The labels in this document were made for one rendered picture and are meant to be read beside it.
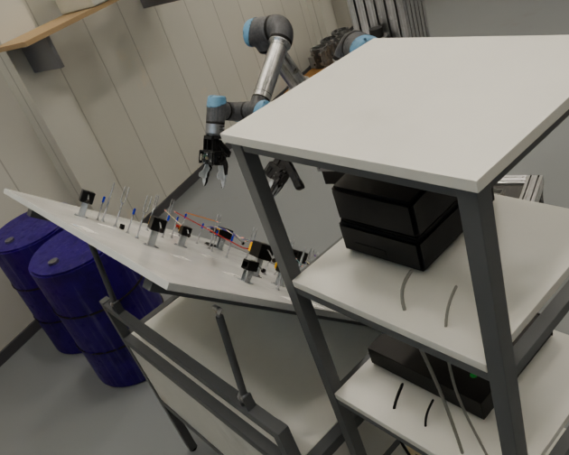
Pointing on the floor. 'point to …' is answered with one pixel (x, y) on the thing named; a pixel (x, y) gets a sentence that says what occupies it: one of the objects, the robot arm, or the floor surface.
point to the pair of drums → (72, 293)
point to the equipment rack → (566, 370)
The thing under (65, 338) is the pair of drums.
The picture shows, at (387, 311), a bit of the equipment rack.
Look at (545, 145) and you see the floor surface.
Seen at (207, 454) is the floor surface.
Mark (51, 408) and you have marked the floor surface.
